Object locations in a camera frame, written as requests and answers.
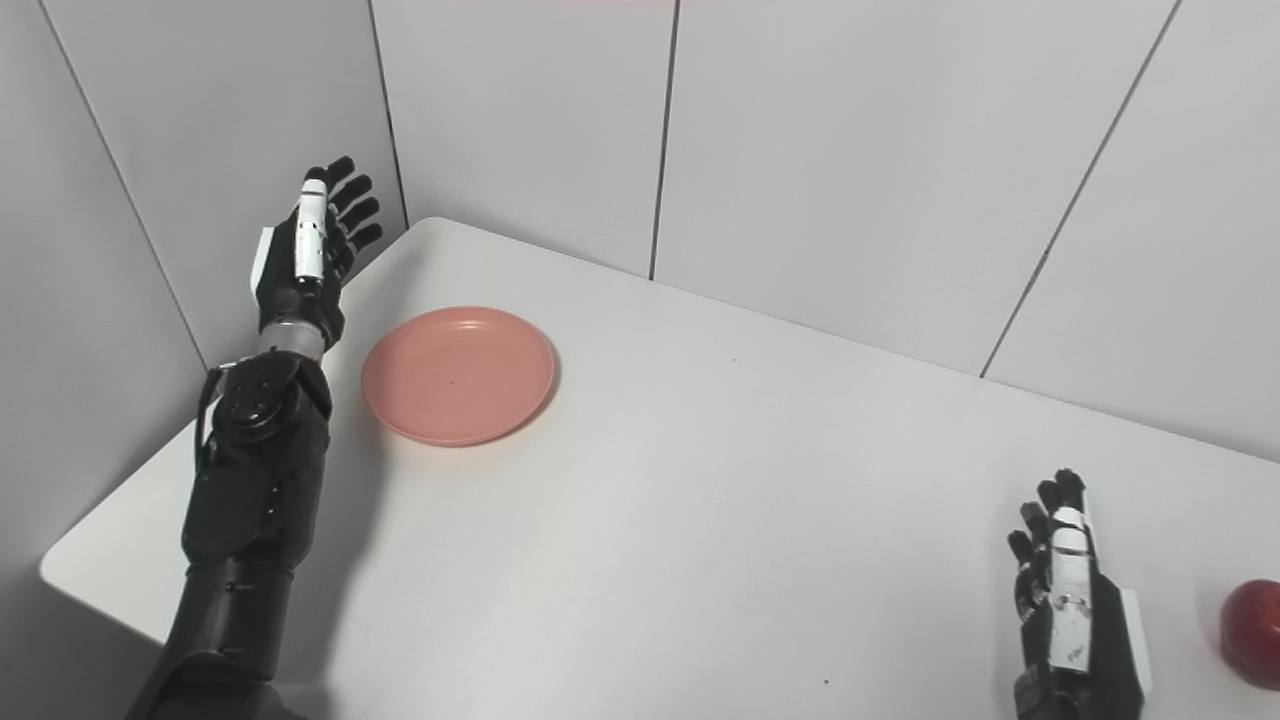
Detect red apple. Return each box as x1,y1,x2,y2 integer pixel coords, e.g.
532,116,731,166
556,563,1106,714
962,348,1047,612
1220,579,1280,691

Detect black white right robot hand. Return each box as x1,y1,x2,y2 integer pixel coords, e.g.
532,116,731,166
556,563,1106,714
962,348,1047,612
1007,468,1153,720

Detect pink round plate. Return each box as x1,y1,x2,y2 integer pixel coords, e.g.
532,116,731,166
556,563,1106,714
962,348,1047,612
361,306,557,448

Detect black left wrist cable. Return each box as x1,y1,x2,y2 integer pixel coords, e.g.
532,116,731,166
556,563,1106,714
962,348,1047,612
194,365,227,471

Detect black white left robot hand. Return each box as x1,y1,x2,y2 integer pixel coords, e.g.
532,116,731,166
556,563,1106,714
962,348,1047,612
250,155,384,351

